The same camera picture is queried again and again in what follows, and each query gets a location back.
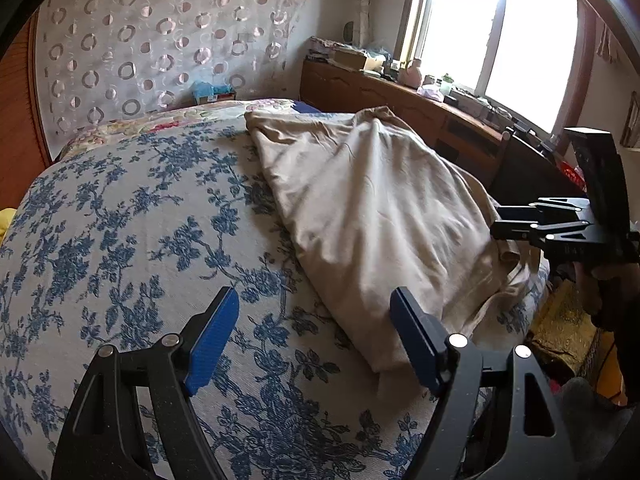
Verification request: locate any flat cardboard box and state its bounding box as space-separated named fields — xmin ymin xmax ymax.
xmin=332 ymin=49 xmax=377 ymax=71

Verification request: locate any pink jug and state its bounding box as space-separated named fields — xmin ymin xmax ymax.
xmin=398 ymin=58 xmax=426 ymax=89

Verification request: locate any stack of papers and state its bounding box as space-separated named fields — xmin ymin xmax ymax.
xmin=307 ymin=36 xmax=337 ymax=65

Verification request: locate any pink floral quilt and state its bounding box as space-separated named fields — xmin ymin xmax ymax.
xmin=57 ymin=97 xmax=311 ymax=161

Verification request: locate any blue floral bedspread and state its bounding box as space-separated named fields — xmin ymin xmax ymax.
xmin=0 ymin=110 xmax=551 ymax=480

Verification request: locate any yellow plush pillow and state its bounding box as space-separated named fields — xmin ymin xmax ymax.
xmin=0 ymin=207 xmax=19 ymax=242

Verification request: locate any beige printed t-shirt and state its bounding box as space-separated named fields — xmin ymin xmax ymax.
xmin=244 ymin=106 xmax=547 ymax=374

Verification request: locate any patterned window curtain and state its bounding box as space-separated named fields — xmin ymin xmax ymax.
xmin=350 ymin=0 xmax=384 ymax=46
xmin=595 ymin=25 xmax=622 ymax=64

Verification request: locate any golden patterned mat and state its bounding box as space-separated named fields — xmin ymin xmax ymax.
xmin=530 ymin=280 xmax=627 ymax=392

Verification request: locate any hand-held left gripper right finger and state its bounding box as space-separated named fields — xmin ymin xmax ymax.
xmin=390 ymin=287 xmax=578 ymax=480

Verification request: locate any sheer circle-patterned curtain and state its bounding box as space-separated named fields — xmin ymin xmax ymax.
xmin=35 ymin=0 xmax=308 ymax=136

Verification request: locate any person's right hand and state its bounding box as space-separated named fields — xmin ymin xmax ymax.
xmin=574 ymin=260 xmax=640 ymax=332

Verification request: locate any wooden wardrobe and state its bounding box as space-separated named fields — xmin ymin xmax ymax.
xmin=0 ymin=10 xmax=54 ymax=211

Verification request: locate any wooden cabinet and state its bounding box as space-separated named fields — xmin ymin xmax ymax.
xmin=300 ymin=57 xmax=507 ymax=187

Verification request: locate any dark desk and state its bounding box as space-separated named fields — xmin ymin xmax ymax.
xmin=490 ymin=129 xmax=589 ymax=211

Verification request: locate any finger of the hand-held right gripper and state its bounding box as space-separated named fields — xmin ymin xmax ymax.
xmin=497 ymin=198 xmax=594 ymax=222
xmin=490 ymin=220 xmax=601 ymax=251

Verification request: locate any window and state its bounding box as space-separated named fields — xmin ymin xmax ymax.
xmin=395 ymin=0 xmax=596 ymax=137

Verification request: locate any red packet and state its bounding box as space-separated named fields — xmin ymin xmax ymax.
xmin=560 ymin=160 xmax=587 ymax=187

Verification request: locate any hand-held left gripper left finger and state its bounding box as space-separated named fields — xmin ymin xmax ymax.
xmin=50 ymin=286 xmax=241 ymax=480

